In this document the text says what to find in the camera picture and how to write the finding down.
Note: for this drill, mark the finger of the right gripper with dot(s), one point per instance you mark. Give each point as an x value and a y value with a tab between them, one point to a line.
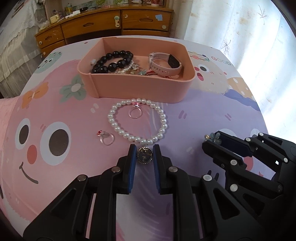
234	144
222	157

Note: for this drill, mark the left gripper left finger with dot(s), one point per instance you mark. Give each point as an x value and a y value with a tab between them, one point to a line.
115	180

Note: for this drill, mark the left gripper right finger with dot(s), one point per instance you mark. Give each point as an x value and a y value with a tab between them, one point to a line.
175	181

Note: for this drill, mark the blue flower hair clip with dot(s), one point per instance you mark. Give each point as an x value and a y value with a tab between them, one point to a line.
214	137

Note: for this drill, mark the white pearl bracelet gold charm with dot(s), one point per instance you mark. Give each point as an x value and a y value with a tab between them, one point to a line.
140	121

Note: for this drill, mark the pink smart watch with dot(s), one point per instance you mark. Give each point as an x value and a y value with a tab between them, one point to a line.
164	64

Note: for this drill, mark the cartoon printed tablecloth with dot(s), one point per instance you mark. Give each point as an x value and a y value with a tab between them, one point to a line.
54	131

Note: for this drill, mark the pink plastic tray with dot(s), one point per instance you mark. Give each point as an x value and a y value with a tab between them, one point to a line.
136	79

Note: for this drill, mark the white floral curtain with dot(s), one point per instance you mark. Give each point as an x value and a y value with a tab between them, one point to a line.
256	38

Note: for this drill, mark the lace covered furniture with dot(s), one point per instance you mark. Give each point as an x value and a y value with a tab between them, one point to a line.
20	54

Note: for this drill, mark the wooden desk with drawers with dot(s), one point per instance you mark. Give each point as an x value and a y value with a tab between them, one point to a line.
105	22

